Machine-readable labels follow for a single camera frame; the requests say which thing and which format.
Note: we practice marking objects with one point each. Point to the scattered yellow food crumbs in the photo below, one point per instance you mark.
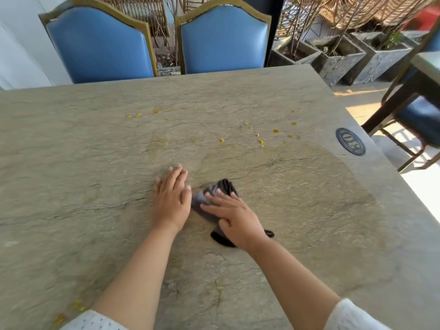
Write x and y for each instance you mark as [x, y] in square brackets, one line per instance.
[222, 140]

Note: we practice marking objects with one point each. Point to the blue padded chair gold frame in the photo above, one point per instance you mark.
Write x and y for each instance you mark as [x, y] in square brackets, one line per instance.
[99, 48]
[223, 41]
[422, 120]

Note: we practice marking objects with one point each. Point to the person's right forearm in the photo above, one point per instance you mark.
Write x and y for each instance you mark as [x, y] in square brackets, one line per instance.
[292, 281]

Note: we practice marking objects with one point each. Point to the black pillar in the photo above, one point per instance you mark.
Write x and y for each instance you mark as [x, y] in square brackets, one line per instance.
[276, 17]

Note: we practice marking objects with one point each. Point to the black oval number plate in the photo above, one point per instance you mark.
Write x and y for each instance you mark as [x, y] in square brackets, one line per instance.
[350, 141]

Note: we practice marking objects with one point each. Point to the person's right hand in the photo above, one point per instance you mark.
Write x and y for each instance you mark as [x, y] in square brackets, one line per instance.
[240, 226]

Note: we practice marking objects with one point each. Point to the grey table black legs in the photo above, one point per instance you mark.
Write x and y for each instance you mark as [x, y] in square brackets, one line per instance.
[428, 65]

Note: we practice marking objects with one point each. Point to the grey stone table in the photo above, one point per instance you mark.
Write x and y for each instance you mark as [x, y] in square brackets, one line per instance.
[86, 175]

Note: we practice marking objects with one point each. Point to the white dotted right sleeve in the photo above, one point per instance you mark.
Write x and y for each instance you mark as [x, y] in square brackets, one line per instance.
[350, 319]

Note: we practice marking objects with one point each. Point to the dark grey cloth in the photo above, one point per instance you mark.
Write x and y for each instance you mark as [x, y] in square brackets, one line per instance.
[223, 184]

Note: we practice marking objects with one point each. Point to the group of rattan chairs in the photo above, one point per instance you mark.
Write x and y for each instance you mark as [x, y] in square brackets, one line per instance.
[361, 10]

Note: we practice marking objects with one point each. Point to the person's left hand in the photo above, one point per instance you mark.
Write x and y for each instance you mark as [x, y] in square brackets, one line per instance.
[172, 206]

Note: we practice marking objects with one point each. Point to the person's left forearm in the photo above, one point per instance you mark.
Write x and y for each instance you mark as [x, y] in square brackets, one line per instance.
[137, 285]

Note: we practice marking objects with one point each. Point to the white dotted left sleeve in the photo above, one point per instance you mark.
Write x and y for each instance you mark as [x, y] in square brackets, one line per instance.
[92, 323]

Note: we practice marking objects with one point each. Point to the white dotted sleeve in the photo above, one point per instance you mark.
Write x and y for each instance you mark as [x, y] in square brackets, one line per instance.
[350, 319]
[92, 323]

